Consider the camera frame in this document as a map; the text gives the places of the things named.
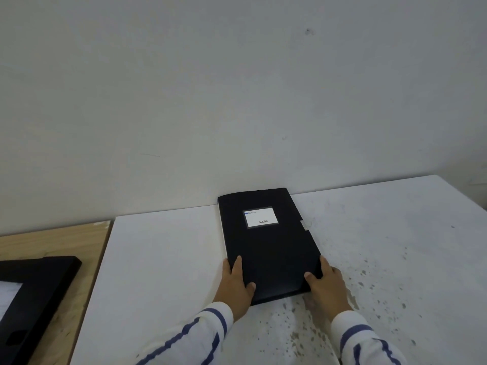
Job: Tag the person's left hand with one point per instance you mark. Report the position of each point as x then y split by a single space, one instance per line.
235 291

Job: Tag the person's right hand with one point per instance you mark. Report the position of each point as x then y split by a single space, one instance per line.
328 290

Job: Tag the person's right thumb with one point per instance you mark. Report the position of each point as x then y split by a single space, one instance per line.
312 280

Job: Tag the person's left thumb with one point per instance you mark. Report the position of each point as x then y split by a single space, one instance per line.
251 289

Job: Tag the black folder with white label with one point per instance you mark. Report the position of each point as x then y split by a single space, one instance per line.
266 243

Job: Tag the person's right forearm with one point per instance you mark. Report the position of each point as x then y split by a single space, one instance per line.
361 340

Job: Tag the person's left forearm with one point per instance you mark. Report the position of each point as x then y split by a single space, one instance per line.
190 336

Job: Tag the wooden table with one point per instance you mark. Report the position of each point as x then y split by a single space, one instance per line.
53 285

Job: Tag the black frame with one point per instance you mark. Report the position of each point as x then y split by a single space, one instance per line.
32 296

